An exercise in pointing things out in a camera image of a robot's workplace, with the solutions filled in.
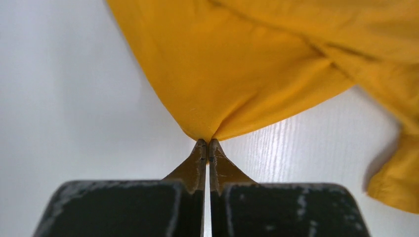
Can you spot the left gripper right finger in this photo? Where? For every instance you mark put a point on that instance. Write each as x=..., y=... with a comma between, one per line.
x=242, y=207

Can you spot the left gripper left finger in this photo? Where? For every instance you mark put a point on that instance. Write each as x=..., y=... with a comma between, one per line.
x=170, y=207

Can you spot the yellow t shirt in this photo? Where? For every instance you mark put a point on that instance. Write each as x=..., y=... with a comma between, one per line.
x=224, y=68

